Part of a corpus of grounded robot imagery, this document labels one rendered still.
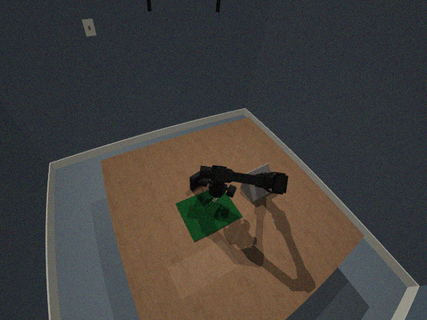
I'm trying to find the green circuit board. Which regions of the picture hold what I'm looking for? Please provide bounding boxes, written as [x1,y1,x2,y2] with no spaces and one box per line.
[175,190,243,242]

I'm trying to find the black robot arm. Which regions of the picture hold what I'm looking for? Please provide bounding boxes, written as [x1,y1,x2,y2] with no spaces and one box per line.
[199,165,288,198]

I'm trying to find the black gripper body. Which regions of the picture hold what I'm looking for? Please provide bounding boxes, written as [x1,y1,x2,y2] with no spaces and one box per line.
[200,178,237,197]

